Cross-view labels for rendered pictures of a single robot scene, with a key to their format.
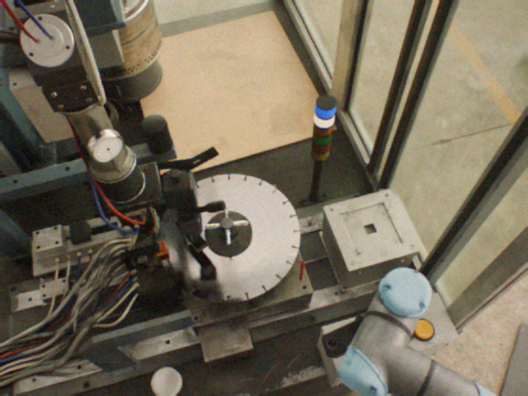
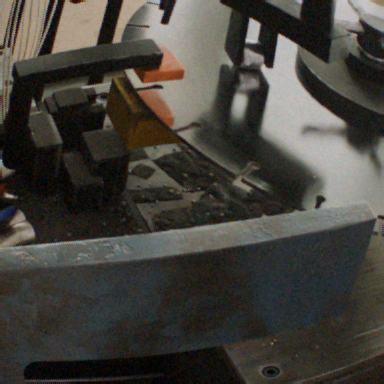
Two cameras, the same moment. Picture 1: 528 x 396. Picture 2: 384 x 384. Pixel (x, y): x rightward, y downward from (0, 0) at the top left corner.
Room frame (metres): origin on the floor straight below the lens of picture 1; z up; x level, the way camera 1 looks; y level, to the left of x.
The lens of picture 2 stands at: (-0.08, 0.36, 1.30)
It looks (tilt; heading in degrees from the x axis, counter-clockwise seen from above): 36 degrees down; 344
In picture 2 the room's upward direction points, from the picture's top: 11 degrees clockwise
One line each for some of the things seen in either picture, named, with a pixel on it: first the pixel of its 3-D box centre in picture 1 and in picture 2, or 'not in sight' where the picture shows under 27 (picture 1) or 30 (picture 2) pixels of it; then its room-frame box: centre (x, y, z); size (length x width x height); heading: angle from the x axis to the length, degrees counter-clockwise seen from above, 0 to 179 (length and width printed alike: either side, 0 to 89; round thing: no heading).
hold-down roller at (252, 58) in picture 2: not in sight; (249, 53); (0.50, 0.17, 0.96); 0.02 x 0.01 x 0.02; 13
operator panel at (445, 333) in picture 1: (383, 341); not in sight; (0.27, -0.26, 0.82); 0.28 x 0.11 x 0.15; 103
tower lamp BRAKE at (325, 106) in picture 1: (325, 107); not in sight; (0.70, -0.15, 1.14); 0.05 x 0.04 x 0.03; 13
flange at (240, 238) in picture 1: (228, 231); (372, 67); (0.50, 0.08, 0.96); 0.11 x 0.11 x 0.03
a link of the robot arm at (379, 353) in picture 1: (384, 361); not in sight; (0.14, -0.17, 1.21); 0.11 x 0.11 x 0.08; 56
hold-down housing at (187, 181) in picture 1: (184, 203); not in sight; (0.46, 0.15, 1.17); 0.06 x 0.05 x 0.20; 94
